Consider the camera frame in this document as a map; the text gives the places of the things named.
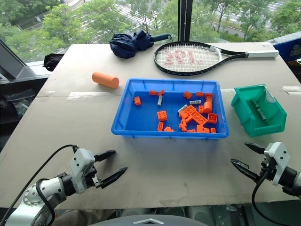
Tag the black window frame post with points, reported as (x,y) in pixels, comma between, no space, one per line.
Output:
(184,21)

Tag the black folded bag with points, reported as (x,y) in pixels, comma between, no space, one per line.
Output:
(53,61)

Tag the navy folded umbrella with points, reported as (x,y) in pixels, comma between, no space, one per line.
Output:
(127,44)

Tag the orange curved plastic brick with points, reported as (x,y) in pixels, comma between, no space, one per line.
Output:
(207,107)

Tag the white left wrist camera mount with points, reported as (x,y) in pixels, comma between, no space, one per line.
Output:
(81,168)

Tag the black white tennis racket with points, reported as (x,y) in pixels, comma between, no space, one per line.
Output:
(261,54)

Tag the orange 2x2 studded brick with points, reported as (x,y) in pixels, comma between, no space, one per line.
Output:
(162,116)

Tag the blue plastic tray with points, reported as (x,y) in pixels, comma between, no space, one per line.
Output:
(145,113)

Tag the small orange building block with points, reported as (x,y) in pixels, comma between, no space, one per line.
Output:
(206,130)
(201,109)
(213,130)

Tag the green storage bin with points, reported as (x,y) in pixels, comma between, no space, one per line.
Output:
(265,130)

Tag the grey slanted panel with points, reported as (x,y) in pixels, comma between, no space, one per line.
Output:
(10,62)

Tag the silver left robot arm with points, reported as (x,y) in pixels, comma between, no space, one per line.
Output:
(35,195)

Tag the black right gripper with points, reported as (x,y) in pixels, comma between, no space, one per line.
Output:
(268,169)

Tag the orange studded toy brick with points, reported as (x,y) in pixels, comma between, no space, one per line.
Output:
(187,111)

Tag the flat orange building block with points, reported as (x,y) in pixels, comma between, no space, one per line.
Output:
(191,131)
(153,93)
(199,94)

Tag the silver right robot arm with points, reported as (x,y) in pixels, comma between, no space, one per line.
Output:
(292,180)

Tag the orange foam cylinder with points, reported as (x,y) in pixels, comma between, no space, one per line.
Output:
(104,79)

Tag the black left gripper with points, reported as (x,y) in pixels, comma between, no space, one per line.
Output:
(92,177)

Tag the orange upside-down square toy brick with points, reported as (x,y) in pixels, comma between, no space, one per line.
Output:
(212,118)

